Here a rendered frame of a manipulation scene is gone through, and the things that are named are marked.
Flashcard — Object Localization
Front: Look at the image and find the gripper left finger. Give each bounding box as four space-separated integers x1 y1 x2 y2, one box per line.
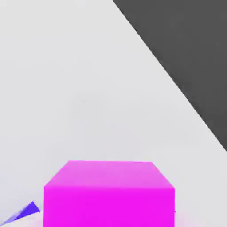
0 211 44 227

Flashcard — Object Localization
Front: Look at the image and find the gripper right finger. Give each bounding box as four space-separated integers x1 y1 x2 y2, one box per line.
174 210 210 227

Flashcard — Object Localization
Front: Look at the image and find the small magenta cube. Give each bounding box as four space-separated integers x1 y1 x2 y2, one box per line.
43 160 176 227

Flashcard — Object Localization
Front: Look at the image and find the small blue cube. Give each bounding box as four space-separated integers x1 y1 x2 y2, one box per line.
0 200 41 227

